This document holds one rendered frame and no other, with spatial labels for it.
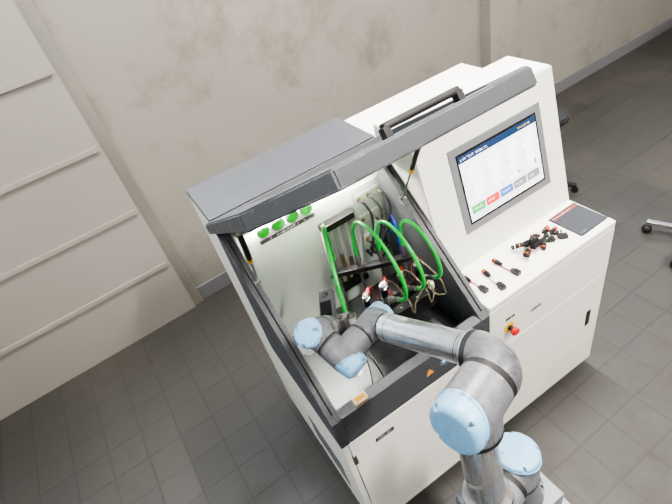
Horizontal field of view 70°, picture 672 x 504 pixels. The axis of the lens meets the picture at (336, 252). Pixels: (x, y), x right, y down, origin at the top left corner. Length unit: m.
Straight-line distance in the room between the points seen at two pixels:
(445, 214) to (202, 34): 1.93
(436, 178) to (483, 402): 1.02
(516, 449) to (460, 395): 0.45
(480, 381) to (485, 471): 0.24
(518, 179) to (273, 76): 1.90
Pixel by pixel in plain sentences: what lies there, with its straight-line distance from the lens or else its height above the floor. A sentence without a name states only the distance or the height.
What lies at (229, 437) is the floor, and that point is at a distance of 2.95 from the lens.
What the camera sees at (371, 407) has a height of 0.90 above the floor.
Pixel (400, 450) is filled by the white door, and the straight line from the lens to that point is 2.06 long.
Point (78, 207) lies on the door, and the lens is 3.21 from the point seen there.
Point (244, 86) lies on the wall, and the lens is 3.31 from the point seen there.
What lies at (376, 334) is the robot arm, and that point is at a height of 1.39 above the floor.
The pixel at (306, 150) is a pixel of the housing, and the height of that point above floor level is 1.50.
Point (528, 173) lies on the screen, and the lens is 2.10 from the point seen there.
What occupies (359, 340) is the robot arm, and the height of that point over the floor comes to 1.40.
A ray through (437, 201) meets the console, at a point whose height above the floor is 1.30.
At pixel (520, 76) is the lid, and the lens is 1.01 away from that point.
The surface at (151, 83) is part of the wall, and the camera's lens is 3.13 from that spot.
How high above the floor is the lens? 2.35
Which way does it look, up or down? 39 degrees down
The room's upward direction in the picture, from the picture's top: 16 degrees counter-clockwise
